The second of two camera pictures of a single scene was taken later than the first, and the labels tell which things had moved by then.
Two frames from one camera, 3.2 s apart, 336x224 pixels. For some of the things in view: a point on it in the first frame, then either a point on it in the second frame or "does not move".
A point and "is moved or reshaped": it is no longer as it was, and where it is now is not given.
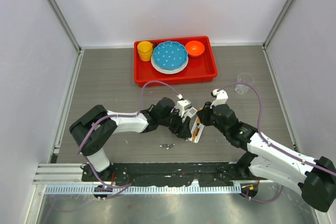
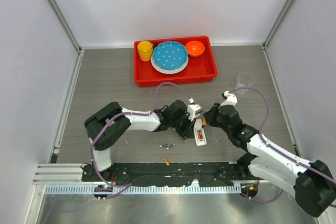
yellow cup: x=145 y=49 does not move
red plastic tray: x=199 y=69 does not move
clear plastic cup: x=242 y=88 does not move
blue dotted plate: x=170 y=55 does not move
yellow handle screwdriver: x=199 y=121 is moved or reshaped
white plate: x=167 y=71 does not move
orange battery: x=195 y=133 to x=167 y=162
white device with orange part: x=196 y=132 is moved or reshaped
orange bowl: x=195 y=48 does not move
